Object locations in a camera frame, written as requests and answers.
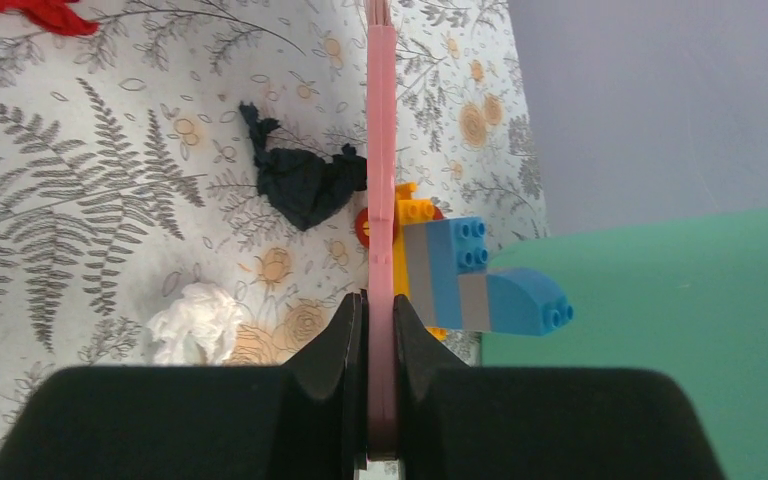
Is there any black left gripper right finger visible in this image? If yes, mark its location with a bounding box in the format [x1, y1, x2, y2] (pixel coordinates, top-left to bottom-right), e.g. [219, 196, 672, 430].
[394, 296, 724, 479]

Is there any pink hand brush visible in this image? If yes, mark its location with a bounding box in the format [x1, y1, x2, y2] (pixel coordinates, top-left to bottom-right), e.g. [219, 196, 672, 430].
[365, 1, 398, 461]

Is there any white paper scrap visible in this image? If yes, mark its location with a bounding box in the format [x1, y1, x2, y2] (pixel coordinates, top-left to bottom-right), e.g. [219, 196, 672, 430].
[146, 283, 249, 366]

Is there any green trash bin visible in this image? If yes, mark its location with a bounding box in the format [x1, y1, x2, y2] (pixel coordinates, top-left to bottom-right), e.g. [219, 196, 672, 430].
[482, 209, 768, 479]

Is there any floral table mat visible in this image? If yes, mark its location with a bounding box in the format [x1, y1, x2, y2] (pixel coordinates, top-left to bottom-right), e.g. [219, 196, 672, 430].
[0, 0, 551, 480]

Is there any toy brick car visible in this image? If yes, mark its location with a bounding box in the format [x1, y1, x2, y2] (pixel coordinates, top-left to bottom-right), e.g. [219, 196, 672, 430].
[392, 183, 574, 336]

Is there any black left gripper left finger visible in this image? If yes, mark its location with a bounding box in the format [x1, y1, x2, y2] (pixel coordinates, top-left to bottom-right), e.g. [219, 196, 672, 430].
[0, 293, 368, 479]

